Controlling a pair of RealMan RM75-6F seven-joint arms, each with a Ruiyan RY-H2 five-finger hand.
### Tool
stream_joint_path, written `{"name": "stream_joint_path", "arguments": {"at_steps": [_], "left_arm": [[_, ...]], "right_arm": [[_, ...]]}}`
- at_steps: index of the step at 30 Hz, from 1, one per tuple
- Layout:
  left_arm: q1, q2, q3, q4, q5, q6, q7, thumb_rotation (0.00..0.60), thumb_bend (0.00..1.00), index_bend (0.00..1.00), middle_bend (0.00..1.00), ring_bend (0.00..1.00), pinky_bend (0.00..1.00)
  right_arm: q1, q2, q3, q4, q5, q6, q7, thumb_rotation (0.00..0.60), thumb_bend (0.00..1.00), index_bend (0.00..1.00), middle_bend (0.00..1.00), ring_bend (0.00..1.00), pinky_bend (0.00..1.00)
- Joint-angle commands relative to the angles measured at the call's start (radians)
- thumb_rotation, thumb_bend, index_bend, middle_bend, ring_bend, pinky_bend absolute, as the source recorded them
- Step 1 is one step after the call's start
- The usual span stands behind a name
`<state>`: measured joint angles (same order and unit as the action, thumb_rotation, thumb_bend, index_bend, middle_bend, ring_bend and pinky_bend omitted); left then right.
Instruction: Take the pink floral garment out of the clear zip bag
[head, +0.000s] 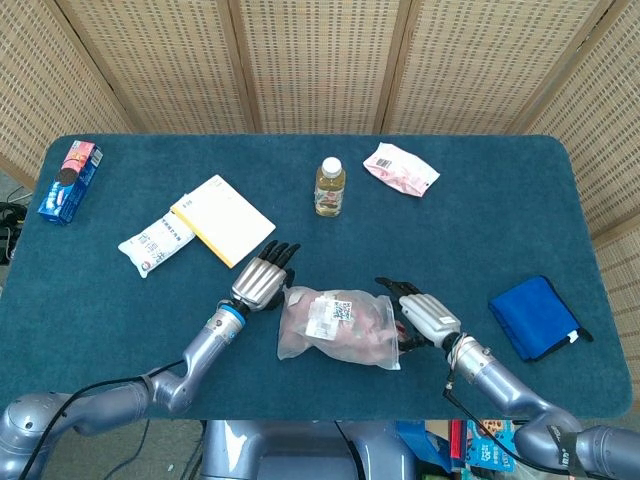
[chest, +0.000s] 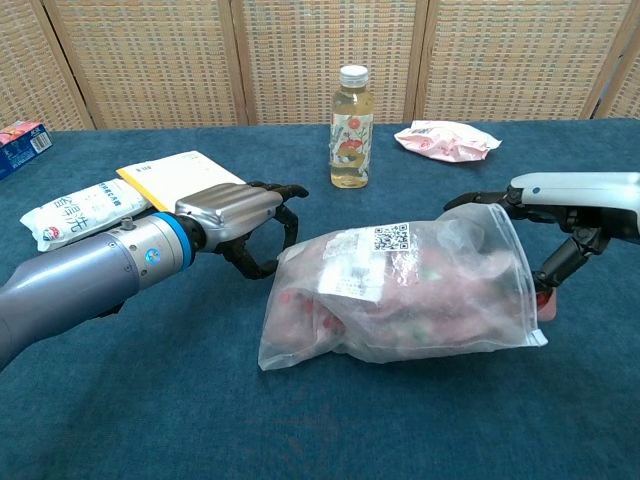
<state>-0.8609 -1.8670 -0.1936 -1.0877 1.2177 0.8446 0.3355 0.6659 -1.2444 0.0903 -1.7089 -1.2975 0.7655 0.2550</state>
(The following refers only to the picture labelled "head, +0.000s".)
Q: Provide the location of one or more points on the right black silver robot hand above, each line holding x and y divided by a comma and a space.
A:
430, 317

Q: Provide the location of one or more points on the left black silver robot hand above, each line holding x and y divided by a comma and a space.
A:
257, 285

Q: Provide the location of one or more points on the pink garment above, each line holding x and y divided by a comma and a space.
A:
365, 335

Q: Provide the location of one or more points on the clear plastic zip bag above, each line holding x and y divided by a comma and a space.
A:
340, 325

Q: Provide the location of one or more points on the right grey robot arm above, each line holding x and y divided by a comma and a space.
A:
490, 375

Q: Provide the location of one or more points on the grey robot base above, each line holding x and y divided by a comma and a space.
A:
290, 450

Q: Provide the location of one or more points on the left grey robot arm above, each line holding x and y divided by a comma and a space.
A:
210, 340

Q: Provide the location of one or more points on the white notepad with yellow edge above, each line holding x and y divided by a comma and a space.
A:
225, 220

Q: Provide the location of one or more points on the blue folded cloth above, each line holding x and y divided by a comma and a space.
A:
532, 320

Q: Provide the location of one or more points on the white snack pouch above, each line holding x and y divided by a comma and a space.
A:
155, 242

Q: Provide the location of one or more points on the tea bottle with white cap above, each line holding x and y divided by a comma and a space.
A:
329, 192

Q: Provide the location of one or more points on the blue plastic container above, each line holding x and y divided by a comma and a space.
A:
420, 440

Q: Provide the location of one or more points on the red box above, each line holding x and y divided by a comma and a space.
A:
456, 440

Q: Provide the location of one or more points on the dark blue table carpet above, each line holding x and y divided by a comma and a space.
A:
125, 310

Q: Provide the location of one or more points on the blue chocolate chip cookie box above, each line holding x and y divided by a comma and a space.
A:
490, 450

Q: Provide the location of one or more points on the pink white snack packet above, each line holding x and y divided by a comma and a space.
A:
400, 172

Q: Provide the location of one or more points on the blue cookie box with pink end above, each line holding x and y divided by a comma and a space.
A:
67, 190

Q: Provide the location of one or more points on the wicker folding screen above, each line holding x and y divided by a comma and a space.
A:
320, 65

